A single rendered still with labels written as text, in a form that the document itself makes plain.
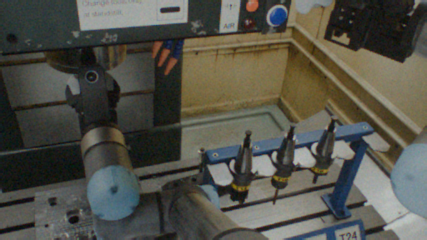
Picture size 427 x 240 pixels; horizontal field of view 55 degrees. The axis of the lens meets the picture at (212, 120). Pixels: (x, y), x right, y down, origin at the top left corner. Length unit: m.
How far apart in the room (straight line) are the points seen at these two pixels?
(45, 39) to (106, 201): 0.25
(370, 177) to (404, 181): 1.17
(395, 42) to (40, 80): 1.08
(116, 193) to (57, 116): 0.88
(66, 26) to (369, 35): 0.42
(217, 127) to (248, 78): 0.30
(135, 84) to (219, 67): 0.66
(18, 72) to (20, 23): 0.77
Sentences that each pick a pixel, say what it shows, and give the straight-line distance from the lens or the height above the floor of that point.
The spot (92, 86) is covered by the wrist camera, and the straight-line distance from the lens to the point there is 0.75.
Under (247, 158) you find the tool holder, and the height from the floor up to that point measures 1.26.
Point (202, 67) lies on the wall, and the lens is 1.96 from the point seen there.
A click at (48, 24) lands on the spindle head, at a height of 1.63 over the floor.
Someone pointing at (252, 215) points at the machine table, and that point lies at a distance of 1.30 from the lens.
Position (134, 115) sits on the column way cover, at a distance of 1.52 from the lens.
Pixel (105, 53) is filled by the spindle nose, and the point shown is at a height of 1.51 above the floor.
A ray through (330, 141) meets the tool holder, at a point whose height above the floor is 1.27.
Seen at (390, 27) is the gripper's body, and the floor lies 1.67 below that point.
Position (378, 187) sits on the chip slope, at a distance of 1.62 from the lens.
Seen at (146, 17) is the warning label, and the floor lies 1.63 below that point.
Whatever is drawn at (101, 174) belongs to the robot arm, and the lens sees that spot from 0.65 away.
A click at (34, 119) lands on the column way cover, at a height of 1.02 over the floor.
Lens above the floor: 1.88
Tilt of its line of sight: 37 degrees down
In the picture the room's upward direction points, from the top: 5 degrees clockwise
